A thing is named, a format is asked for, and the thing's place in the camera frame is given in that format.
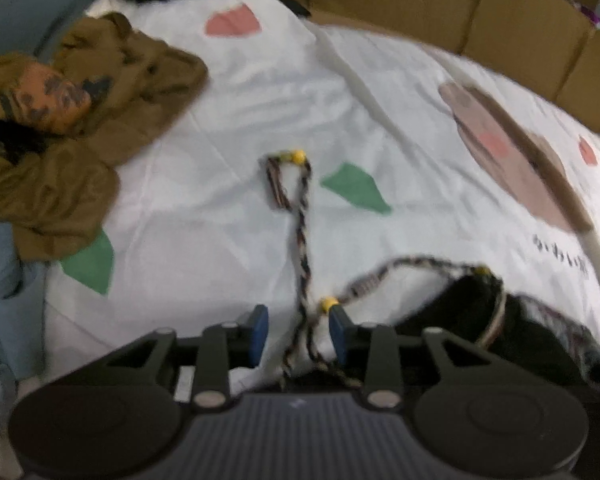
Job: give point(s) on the brown garment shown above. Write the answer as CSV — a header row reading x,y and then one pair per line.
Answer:
x,y
145,85

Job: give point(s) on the black cloth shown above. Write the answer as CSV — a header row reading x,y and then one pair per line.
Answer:
x,y
292,2

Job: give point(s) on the black garment patterned lining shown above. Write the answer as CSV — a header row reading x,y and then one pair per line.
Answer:
x,y
460,310

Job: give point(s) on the brown cardboard sheet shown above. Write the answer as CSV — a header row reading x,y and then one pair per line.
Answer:
x,y
405,0

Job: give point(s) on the white bear-print blanket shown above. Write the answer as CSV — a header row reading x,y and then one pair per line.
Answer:
x,y
260,90

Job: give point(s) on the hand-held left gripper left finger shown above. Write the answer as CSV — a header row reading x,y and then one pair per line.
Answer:
x,y
260,332

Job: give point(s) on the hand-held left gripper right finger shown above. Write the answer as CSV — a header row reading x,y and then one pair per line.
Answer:
x,y
337,332

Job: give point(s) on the light blue denim garment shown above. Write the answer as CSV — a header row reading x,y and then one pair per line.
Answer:
x,y
0,270

